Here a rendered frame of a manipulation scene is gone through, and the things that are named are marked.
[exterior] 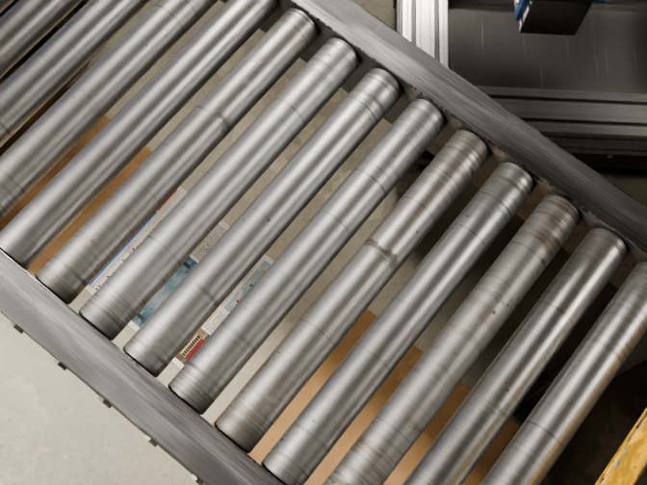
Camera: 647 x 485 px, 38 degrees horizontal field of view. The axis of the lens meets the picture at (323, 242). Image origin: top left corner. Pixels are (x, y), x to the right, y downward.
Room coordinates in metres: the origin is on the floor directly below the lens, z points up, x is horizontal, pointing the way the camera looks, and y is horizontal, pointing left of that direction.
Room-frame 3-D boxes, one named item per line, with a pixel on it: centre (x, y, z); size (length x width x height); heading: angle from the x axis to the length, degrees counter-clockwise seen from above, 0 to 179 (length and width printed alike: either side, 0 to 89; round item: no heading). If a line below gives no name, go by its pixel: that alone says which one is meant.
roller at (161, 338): (0.37, 0.07, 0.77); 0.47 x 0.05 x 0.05; 148
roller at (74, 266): (0.44, 0.18, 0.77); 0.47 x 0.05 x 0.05; 148
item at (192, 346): (0.50, 0.25, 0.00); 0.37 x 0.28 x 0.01; 58
